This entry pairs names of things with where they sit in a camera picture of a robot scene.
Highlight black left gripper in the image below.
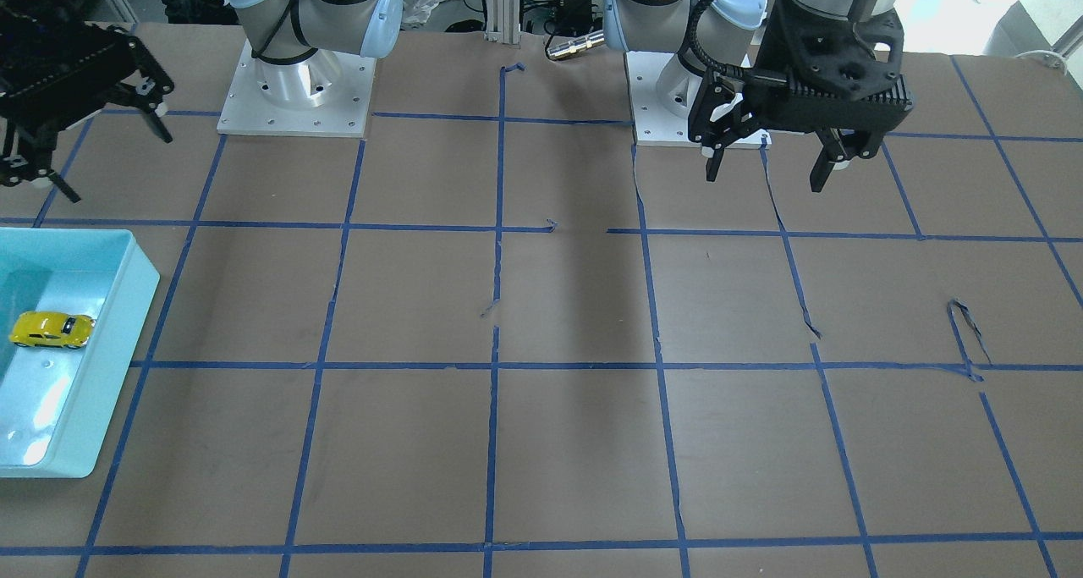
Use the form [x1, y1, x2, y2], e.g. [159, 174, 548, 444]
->
[687, 0, 915, 193]

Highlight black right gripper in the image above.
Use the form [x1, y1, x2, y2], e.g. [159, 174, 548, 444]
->
[1, 3, 175, 203]

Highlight yellow beetle toy car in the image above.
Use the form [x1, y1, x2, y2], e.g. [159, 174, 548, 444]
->
[8, 311, 96, 350]

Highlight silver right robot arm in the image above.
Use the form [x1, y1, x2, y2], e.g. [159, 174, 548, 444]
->
[1, 0, 404, 201]

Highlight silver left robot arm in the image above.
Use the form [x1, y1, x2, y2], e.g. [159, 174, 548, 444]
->
[601, 0, 915, 193]

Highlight silver cylindrical connector plug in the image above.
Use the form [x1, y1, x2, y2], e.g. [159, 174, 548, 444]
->
[545, 30, 606, 62]

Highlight black power adapter box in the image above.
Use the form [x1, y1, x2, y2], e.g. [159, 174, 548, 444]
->
[549, 0, 593, 36]

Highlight light blue plastic bin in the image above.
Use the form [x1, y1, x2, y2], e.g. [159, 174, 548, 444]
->
[1, 228, 160, 480]

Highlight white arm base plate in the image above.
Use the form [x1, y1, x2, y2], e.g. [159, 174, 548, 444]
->
[625, 52, 771, 149]
[217, 43, 377, 139]

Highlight black braided left gripper cable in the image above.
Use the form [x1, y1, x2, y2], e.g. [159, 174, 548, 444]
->
[687, 0, 788, 84]

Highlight aluminium frame post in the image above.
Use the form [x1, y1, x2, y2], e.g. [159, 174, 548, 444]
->
[484, 0, 522, 48]

